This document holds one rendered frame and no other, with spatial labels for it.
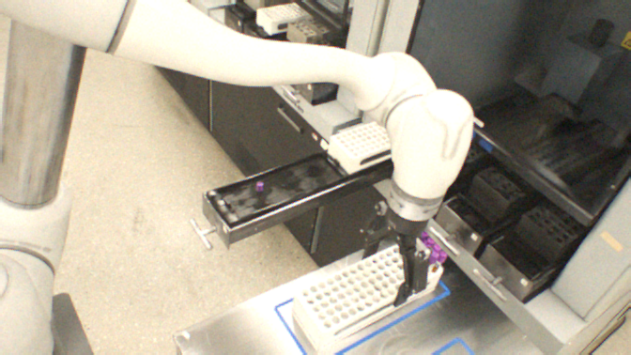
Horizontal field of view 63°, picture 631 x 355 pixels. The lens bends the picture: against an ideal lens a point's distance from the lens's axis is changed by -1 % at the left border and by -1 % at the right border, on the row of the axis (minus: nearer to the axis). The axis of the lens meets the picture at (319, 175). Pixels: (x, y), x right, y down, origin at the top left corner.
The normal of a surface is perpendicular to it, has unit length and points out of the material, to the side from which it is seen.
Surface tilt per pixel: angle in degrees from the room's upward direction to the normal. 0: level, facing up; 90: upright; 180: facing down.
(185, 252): 0
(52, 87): 96
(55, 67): 96
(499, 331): 0
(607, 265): 90
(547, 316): 0
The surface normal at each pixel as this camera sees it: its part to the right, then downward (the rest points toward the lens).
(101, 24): 0.29, 0.66
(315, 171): 0.13, -0.73
